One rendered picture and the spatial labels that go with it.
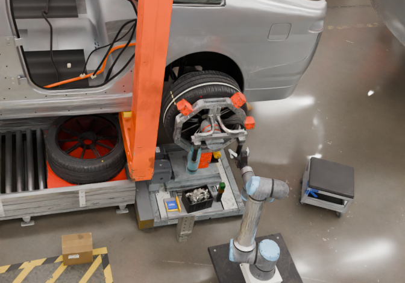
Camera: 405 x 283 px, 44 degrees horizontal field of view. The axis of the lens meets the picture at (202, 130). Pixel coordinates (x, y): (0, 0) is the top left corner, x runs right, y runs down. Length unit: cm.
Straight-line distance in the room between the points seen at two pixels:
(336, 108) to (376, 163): 80
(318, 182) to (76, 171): 201
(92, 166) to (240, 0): 165
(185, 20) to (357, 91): 300
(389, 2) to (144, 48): 332
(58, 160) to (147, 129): 89
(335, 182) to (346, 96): 168
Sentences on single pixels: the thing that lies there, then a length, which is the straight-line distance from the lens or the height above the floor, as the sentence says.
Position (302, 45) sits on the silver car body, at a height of 133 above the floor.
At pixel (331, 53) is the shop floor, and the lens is 651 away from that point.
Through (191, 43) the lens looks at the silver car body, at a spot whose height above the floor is 139.
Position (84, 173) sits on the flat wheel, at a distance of 400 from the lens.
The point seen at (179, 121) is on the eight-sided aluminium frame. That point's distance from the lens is 367.
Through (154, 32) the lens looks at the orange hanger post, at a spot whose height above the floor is 188.
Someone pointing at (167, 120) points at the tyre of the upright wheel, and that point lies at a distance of 377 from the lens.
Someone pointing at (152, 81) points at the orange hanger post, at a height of 151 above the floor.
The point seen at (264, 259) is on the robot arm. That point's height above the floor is 61.
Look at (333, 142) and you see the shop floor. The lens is 533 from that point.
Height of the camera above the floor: 356
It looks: 46 degrees down
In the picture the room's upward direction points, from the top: 12 degrees clockwise
